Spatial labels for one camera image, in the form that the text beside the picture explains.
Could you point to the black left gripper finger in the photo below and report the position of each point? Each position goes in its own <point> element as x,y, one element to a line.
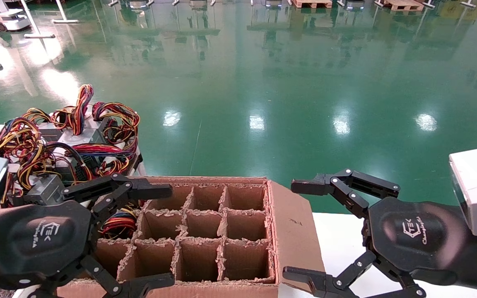
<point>139,287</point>
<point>118,184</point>

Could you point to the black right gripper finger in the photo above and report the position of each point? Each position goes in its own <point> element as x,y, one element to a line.
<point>346,184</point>
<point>325,285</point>

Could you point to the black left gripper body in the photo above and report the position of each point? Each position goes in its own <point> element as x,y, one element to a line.
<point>39,238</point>

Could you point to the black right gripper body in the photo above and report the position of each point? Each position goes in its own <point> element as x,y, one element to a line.
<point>412,236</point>

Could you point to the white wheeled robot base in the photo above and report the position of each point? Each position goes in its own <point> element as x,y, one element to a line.
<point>2,18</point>

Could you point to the power supply with black vent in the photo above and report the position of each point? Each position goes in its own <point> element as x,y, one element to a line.
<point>91,162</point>

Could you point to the brown cardboard box with dividers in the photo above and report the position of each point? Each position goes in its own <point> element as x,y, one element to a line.
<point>292,231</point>

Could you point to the power supply with orange bundle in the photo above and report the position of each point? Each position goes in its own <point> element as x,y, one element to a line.
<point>77,116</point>

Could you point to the grey wheeled base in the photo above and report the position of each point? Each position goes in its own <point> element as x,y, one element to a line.
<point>273,3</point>
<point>355,4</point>
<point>138,4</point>

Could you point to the wooden pallet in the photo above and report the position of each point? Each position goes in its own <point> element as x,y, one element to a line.
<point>403,5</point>
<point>312,3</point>

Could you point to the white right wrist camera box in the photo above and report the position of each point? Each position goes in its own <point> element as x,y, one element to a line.
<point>476,190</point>

